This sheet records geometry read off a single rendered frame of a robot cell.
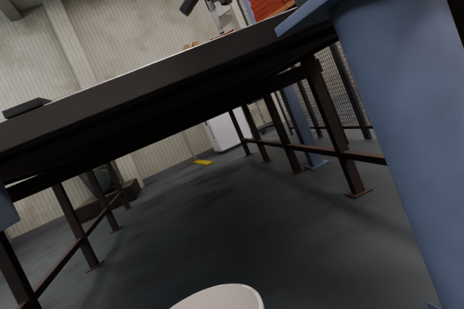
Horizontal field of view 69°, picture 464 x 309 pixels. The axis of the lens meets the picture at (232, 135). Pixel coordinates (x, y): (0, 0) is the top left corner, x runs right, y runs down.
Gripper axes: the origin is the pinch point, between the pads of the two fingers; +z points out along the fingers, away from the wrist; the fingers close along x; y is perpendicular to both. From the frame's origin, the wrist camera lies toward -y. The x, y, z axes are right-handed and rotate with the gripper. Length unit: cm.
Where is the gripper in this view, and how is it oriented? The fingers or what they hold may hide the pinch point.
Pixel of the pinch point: (221, 34)
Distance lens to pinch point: 110.1
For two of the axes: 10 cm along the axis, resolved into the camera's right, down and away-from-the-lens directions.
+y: 9.2, -3.8, -0.9
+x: 0.5, -1.1, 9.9
